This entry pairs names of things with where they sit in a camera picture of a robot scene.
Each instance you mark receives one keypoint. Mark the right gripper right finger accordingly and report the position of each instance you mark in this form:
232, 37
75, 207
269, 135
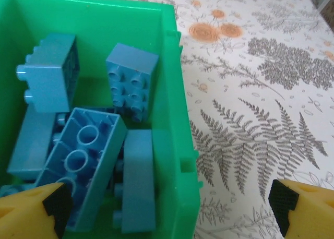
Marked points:
310, 213

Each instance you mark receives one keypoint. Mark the green plastic bin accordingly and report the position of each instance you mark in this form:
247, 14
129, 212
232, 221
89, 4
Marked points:
169, 93

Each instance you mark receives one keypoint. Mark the small blue lego brick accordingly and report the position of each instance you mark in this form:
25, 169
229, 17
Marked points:
47, 85

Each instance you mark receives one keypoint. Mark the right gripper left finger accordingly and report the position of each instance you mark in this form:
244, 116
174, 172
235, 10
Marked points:
23, 218

